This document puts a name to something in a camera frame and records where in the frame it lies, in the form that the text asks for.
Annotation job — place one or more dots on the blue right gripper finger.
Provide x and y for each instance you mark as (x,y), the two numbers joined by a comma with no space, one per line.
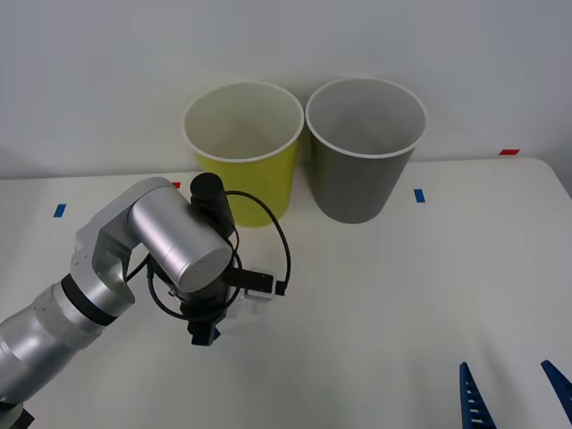
(474,406)
(561,382)

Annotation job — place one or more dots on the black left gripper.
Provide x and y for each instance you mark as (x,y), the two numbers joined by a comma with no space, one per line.
(203,306)

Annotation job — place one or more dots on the clear plastic bottle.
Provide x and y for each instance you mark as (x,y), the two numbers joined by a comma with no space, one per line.
(250,309)

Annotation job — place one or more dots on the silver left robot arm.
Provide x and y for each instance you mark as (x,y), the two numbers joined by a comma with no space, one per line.
(179,228)

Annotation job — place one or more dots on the yellow-green plastic bin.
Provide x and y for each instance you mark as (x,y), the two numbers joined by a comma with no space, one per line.
(263,183)

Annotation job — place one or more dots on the grey plastic bin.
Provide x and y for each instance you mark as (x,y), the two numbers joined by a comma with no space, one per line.
(357,187)

